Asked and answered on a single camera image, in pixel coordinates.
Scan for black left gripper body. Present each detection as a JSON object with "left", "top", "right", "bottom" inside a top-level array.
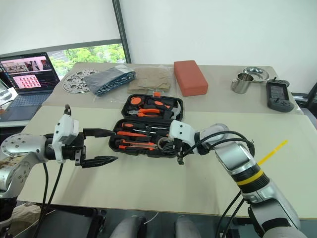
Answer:
[{"left": 61, "top": 132, "right": 87, "bottom": 167}]

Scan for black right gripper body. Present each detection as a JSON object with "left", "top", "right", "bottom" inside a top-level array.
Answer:
[{"left": 171, "top": 137, "right": 189, "bottom": 166}]

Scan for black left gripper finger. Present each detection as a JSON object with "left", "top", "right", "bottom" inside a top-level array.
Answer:
[
  {"left": 81, "top": 155, "right": 119, "bottom": 170},
  {"left": 82, "top": 127, "right": 113, "bottom": 138}
]

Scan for grey tape roll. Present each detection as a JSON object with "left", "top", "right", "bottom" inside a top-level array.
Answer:
[{"left": 157, "top": 137, "right": 172, "bottom": 151}]

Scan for orange utility knife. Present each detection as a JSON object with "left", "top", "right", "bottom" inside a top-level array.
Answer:
[{"left": 118, "top": 139, "right": 158, "bottom": 151}]

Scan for black plastic tool case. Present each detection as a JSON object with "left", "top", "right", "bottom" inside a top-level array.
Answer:
[{"left": 107, "top": 92, "right": 185, "bottom": 160}]

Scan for claw hammer orange black grip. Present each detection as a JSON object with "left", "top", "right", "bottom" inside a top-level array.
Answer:
[{"left": 146, "top": 99, "right": 184, "bottom": 120}]

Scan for dark grey bagged cloth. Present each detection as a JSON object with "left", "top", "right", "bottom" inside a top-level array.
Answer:
[{"left": 82, "top": 66, "right": 137, "bottom": 97}]

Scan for perforated round metal plate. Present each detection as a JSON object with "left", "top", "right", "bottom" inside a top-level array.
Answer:
[{"left": 61, "top": 69, "right": 100, "bottom": 94}]

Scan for tan folded cloth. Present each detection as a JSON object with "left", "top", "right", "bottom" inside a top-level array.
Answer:
[{"left": 127, "top": 65, "right": 173, "bottom": 94}]

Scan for red-orange rectangular box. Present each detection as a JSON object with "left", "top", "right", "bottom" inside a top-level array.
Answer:
[{"left": 173, "top": 59, "right": 209, "bottom": 97}]

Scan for black stand under table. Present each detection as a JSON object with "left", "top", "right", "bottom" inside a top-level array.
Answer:
[{"left": 37, "top": 207, "right": 107, "bottom": 238}]

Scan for grey rounded robot knee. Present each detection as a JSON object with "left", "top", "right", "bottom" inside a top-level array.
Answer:
[
  {"left": 108, "top": 215, "right": 147, "bottom": 238},
  {"left": 174, "top": 215, "right": 199, "bottom": 238}
]

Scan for stainless steel cup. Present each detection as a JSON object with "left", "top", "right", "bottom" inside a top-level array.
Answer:
[{"left": 230, "top": 72, "right": 256, "bottom": 95}]

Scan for clear glass container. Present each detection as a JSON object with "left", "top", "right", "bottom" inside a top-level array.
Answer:
[{"left": 0, "top": 79, "right": 17, "bottom": 102}]

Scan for open dark blue laptop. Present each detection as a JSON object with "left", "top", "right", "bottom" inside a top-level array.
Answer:
[{"left": 0, "top": 52, "right": 60, "bottom": 122}]

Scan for yellow zip tie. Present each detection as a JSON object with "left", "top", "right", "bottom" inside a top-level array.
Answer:
[{"left": 257, "top": 139, "right": 289, "bottom": 166}]

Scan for shiny metal dish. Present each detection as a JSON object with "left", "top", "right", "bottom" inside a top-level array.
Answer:
[{"left": 241, "top": 66, "right": 270, "bottom": 84}]

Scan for black handheld controller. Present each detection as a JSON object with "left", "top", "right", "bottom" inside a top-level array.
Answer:
[{"left": 265, "top": 77, "right": 296, "bottom": 114}]

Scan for black office chair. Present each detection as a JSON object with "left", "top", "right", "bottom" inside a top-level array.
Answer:
[{"left": 291, "top": 81, "right": 317, "bottom": 118}]

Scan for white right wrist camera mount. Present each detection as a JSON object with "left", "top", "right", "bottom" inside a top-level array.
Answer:
[{"left": 168, "top": 119, "right": 197, "bottom": 147}]

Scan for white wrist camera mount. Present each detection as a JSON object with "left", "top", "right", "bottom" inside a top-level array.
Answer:
[
  {"left": 168, "top": 119, "right": 197, "bottom": 147},
  {"left": 52, "top": 115, "right": 80, "bottom": 165}
]

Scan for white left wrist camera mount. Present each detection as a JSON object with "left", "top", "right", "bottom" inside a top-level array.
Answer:
[{"left": 52, "top": 115, "right": 80, "bottom": 165}]

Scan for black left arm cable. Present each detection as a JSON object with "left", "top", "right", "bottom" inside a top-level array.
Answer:
[
  {"left": 32, "top": 162, "right": 49, "bottom": 238},
  {"left": 41, "top": 163, "right": 64, "bottom": 214}
]

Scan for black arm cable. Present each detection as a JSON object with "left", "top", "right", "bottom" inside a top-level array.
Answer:
[
  {"left": 32, "top": 162, "right": 49, "bottom": 238},
  {"left": 41, "top": 163, "right": 64, "bottom": 214},
  {"left": 177, "top": 130, "right": 256, "bottom": 238}
]

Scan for orange-handled long screwdriver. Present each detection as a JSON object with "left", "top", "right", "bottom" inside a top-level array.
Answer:
[{"left": 121, "top": 122, "right": 172, "bottom": 133}]

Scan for orange-handled pliers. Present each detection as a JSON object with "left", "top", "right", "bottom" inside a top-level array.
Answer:
[{"left": 127, "top": 108, "right": 161, "bottom": 118}]

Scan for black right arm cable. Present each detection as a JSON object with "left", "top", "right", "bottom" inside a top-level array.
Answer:
[{"left": 177, "top": 130, "right": 256, "bottom": 238}]

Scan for thin white wire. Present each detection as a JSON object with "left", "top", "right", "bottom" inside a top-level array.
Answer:
[{"left": 145, "top": 212, "right": 159, "bottom": 225}]

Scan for dark grey window post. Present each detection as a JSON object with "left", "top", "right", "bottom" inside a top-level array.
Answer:
[{"left": 111, "top": 0, "right": 132, "bottom": 64}]

